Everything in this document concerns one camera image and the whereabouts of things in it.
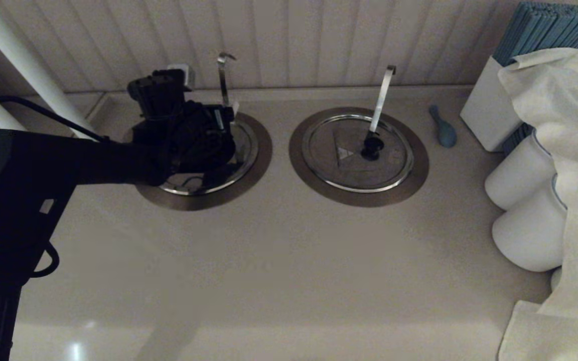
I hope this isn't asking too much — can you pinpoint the white cylindrical cup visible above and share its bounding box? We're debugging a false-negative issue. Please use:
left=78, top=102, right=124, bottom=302
left=485, top=131, right=556, bottom=211
left=492, top=173, right=568, bottom=273

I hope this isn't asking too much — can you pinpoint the brown steel counter ring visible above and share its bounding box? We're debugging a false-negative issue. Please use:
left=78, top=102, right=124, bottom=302
left=289, top=106, right=430, bottom=208
left=136, top=111, right=273, bottom=211

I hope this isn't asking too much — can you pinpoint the blue plastic rice paddle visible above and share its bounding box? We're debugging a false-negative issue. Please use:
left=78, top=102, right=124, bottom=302
left=429, top=104, right=459, bottom=148

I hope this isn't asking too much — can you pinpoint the white woven cloth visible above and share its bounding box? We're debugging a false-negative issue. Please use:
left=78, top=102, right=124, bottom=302
left=498, top=48, right=578, bottom=361

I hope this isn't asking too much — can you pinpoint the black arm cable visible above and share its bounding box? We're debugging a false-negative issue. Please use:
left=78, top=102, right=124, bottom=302
left=0, top=96, right=110, bottom=144

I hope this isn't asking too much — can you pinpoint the black cable loop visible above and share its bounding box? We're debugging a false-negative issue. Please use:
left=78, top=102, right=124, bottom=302
left=29, top=242, right=61, bottom=279

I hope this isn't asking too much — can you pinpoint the white rectangular holder box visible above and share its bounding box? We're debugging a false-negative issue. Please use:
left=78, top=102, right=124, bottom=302
left=461, top=55, right=521, bottom=152

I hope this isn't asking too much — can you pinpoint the blue ribbed object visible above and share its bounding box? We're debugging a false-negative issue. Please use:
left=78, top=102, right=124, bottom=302
left=501, top=123, right=534, bottom=156

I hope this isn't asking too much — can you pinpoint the blue sticks bundle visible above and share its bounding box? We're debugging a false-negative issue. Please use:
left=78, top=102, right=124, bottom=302
left=492, top=2, right=578, bottom=67

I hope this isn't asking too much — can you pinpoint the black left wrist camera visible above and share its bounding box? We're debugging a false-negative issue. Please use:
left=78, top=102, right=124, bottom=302
left=127, top=64, right=195, bottom=126

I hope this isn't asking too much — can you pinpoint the round steel hinged lid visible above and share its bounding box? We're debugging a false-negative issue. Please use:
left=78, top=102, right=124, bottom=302
left=161, top=118, right=259, bottom=195
left=302, top=114, right=415, bottom=193

